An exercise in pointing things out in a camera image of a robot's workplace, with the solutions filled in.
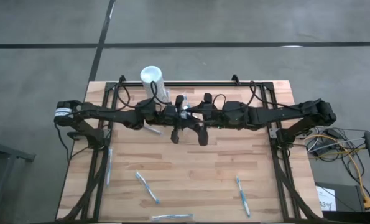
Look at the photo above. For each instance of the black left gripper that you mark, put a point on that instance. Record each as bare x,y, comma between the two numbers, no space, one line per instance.
170,116

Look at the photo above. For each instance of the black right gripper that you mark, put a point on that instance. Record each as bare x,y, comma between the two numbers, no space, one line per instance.
212,116

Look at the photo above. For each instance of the clear acrylic organizer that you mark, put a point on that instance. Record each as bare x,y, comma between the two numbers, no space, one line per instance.
193,116

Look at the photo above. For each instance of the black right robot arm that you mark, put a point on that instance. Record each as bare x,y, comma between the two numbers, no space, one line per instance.
281,113

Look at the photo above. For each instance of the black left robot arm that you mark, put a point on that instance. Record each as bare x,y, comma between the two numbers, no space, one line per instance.
110,113

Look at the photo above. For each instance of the white wipes canister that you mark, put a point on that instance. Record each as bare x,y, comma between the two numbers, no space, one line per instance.
150,76

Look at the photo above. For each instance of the white paper sheet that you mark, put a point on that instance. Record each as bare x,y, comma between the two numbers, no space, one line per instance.
326,196

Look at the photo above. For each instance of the dark grey case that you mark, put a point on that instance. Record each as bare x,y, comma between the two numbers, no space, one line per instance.
346,196

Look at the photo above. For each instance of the dark metal stand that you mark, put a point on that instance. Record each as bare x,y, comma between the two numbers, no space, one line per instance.
7,152

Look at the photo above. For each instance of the black aluminium table frame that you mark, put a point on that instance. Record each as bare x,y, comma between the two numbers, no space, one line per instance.
203,84

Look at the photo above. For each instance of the black frame clamp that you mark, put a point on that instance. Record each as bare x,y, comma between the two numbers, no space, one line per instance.
235,79
122,79

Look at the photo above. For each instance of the grey metal bracket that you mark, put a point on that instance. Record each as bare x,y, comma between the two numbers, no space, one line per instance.
273,133

